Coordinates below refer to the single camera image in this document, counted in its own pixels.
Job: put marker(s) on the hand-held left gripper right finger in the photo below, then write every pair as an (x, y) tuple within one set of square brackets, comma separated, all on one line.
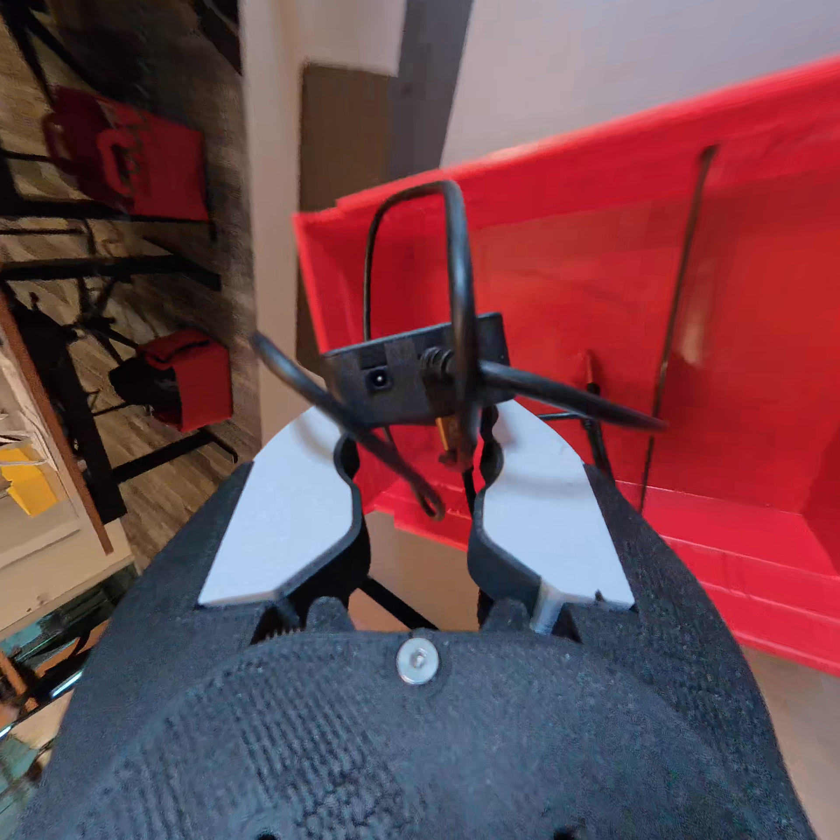
[(558, 518)]

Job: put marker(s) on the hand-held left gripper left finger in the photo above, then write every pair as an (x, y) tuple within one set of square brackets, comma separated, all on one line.
[(282, 525)]

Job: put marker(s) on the red plastic bin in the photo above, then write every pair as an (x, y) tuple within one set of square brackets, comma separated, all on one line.
[(590, 262)]

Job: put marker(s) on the red bag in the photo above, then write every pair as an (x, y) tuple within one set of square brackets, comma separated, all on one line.
[(197, 387), (157, 170)]

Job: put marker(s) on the yellow bin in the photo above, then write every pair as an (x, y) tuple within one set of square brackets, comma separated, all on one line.
[(29, 489)]

